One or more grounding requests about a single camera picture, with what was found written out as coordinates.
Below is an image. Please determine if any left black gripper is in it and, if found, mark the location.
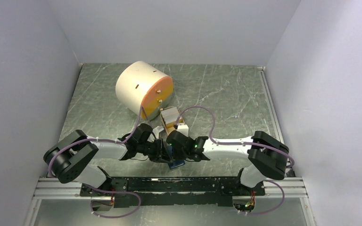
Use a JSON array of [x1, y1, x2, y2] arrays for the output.
[[138, 137, 173, 164]]

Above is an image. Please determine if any blue leather card holder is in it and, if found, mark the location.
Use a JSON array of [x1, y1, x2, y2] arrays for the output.
[[166, 145, 185, 170]]

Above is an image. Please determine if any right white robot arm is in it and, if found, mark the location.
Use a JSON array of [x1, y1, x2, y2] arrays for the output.
[[166, 130, 289, 195]]

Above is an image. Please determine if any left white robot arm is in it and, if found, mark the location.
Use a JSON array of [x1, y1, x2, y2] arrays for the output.
[[43, 123, 173, 196]]

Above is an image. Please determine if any tan oval card tray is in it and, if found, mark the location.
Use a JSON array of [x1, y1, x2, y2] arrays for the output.
[[160, 106, 189, 136]]

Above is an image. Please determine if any stack of white cards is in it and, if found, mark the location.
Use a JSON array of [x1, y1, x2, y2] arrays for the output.
[[161, 107, 180, 124]]

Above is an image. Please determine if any round white drawer cabinet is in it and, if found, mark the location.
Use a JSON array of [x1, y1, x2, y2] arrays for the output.
[[115, 61, 174, 120]]

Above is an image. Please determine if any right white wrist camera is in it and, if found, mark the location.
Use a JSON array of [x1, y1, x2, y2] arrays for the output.
[[173, 123, 189, 137]]

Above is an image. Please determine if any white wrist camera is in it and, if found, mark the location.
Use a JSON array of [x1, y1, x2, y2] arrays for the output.
[[173, 123, 189, 137], [153, 126, 165, 137]]

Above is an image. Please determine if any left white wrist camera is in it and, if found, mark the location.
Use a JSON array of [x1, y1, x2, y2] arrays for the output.
[[153, 126, 165, 137]]

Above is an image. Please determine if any black base frame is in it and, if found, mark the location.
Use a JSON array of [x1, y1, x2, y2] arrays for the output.
[[80, 176, 265, 208]]

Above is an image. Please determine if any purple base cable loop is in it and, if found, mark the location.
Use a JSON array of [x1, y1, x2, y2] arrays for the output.
[[84, 186, 142, 219]]

